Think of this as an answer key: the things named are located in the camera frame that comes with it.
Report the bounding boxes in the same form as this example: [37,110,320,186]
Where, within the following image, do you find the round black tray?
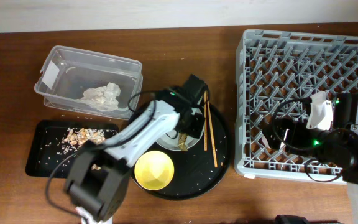
[146,105,233,200]

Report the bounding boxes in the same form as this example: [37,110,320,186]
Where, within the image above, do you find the wooden chopstick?
[203,91,208,151]
[206,101,218,167]

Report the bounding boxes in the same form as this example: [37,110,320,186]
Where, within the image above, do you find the yellow bowl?
[134,151,175,191]

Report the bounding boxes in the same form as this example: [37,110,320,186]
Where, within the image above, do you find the black rectangular tray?
[25,120,119,177]

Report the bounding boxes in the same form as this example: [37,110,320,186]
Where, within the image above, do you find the grey dishwasher rack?
[234,29,358,184]

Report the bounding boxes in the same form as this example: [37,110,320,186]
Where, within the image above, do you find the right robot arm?
[264,91,358,223]

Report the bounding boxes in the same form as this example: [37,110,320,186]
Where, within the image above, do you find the white tissue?
[76,82,127,112]

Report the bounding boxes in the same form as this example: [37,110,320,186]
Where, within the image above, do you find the brown snack wrapper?
[177,133,188,151]

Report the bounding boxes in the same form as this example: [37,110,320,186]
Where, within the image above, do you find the food scraps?
[58,128,106,156]

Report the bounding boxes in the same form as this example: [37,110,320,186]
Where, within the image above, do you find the clear plastic bin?
[34,45,143,120]

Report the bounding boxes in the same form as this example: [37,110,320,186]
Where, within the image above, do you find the grey plate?
[155,107,205,152]

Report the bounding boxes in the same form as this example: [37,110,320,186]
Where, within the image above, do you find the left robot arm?
[64,75,208,223]

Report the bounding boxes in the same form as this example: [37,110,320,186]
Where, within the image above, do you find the pink cup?
[261,128,277,150]

